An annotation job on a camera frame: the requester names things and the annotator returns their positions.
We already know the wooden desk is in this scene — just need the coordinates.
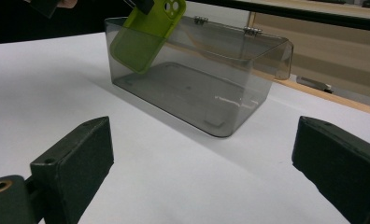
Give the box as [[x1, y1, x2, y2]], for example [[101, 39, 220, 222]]
[[249, 0, 370, 96]]

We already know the green phone case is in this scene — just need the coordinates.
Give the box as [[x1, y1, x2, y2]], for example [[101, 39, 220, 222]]
[[108, 0, 187, 76]]

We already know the black horizontal frame bar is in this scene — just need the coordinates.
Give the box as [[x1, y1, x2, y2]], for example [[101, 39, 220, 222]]
[[186, 0, 370, 34]]

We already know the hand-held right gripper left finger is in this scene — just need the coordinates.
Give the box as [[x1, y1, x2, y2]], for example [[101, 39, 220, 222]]
[[29, 116, 115, 224]]

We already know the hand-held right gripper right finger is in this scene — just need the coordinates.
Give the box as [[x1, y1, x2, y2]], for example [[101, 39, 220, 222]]
[[291, 115, 370, 224]]

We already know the transparent grey storage box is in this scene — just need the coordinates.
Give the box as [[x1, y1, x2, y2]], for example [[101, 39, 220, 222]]
[[104, 13, 295, 139]]

